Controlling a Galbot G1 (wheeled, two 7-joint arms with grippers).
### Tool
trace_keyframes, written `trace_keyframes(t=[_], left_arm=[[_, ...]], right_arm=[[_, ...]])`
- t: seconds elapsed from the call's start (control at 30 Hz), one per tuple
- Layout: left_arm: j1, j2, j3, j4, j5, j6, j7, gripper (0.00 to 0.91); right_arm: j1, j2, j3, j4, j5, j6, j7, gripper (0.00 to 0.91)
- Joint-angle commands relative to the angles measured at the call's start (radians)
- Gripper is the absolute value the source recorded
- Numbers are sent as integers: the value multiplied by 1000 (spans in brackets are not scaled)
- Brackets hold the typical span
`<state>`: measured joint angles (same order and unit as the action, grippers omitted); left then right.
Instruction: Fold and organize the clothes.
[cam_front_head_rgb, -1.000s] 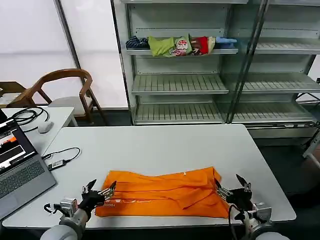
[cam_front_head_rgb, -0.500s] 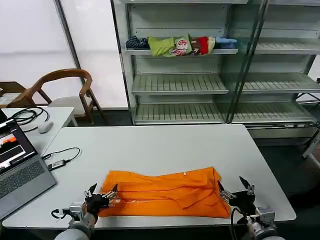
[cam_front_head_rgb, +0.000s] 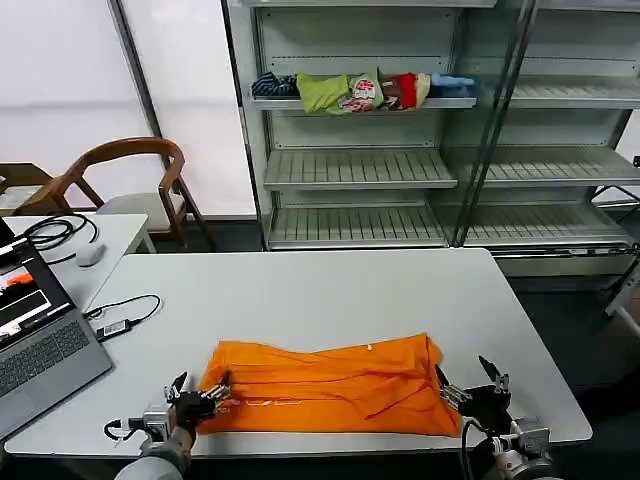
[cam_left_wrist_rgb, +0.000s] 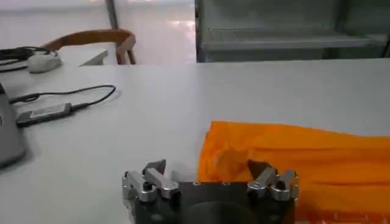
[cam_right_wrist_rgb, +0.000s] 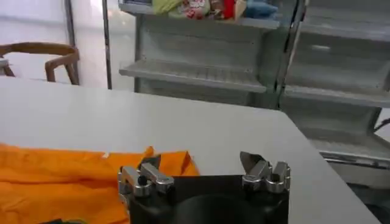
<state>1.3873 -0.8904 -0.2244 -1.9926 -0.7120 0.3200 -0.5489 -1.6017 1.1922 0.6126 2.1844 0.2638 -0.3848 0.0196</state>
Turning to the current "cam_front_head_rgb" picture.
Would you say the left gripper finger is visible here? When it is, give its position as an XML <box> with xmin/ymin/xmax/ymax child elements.
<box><xmin>163</xmin><ymin>370</ymin><xmax>189</xmax><ymax>404</ymax></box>
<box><xmin>199</xmin><ymin>369</ymin><xmax>234</xmax><ymax>404</ymax></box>

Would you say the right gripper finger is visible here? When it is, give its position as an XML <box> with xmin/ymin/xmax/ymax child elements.
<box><xmin>433</xmin><ymin>363</ymin><xmax>472</xmax><ymax>409</ymax></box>
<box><xmin>477</xmin><ymin>354</ymin><xmax>511</xmax><ymax>399</ymax></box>

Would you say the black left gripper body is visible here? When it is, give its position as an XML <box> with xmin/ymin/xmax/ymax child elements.
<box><xmin>171</xmin><ymin>391</ymin><xmax>218</xmax><ymax>442</ymax></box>

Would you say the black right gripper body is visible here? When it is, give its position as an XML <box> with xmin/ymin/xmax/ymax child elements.
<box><xmin>456</xmin><ymin>384</ymin><xmax>514</xmax><ymax>439</ymax></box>

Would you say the orange t-shirt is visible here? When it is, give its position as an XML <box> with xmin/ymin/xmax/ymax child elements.
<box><xmin>195</xmin><ymin>332</ymin><xmax>464</xmax><ymax>439</ymax></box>

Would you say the grey laptop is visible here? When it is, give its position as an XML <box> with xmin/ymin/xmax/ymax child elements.
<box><xmin>0</xmin><ymin>235</ymin><xmax>112</xmax><ymax>441</ymax></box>

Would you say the grey metal stand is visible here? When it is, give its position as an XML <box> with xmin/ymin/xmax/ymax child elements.
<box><xmin>602</xmin><ymin>242</ymin><xmax>640</xmax><ymax>334</ymax></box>

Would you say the white computer mouse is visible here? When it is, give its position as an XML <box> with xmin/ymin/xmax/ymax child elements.
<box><xmin>75</xmin><ymin>243</ymin><xmax>107</xmax><ymax>268</ymax></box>

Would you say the empty grey metal shelf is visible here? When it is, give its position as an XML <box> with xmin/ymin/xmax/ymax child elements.
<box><xmin>449</xmin><ymin>0</ymin><xmax>640</xmax><ymax>261</ymax></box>

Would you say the brown wooden armchair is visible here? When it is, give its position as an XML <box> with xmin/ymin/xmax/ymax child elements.
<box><xmin>27</xmin><ymin>137</ymin><xmax>211</xmax><ymax>251</ymax></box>

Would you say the grey shelf with clothes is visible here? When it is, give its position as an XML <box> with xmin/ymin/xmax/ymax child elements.
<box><xmin>222</xmin><ymin>0</ymin><xmax>501</xmax><ymax>251</ymax></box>

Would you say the brown wooden chair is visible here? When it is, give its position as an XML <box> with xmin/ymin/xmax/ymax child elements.
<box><xmin>0</xmin><ymin>162</ymin><xmax>56</xmax><ymax>216</ymax></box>

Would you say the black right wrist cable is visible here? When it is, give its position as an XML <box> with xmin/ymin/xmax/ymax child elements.
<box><xmin>459</xmin><ymin>418</ymin><xmax>494</xmax><ymax>480</ymax></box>

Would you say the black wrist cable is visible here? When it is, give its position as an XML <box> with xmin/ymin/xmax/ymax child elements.
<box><xmin>103</xmin><ymin>418</ymin><xmax>134</xmax><ymax>442</ymax></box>
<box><xmin>459</xmin><ymin>418</ymin><xmax>494</xmax><ymax>480</ymax></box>

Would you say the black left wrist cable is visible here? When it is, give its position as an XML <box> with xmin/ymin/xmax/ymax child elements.
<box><xmin>103</xmin><ymin>418</ymin><xmax>134</xmax><ymax>442</ymax></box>

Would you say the black adapter with cable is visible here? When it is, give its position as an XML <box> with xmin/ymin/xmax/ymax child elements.
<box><xmin>83</xmin><ymin>293</ymin><xmax>162</xmax><ymax>344</ymax></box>

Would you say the coiled black cable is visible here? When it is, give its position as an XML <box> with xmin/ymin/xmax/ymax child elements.
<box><xmin>23</xmin><ymin>213</ymin><xmax>99</xmax><ymax>264</ymax></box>

